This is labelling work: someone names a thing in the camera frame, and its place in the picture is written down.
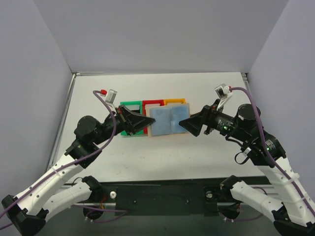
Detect green plastic bin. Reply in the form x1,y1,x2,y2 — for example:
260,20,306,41
120,100,144,136

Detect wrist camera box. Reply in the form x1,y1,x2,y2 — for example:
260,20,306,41
105,89,118,104
215,84,233,111

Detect red plastic bin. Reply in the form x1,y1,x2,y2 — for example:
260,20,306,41
142,99,165,135

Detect cards in green bin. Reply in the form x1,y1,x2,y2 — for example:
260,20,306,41
127,104,140,111

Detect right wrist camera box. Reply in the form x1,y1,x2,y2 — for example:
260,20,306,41
215,84,233,111

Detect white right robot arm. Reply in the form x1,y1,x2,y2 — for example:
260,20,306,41
179,102,315,236

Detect yellow plastic bin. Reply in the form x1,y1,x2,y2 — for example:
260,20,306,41
164,98,186,106

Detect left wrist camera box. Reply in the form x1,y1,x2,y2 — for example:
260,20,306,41
105,89,118,104

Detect beige leather card holder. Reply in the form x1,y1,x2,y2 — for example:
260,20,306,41
146,103,191,138

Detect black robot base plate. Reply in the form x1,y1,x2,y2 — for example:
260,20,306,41
85,178,240,216

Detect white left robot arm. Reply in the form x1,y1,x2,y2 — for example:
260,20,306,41
1,105,156,236

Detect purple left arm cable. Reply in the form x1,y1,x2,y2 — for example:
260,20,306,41
0,89,118,219

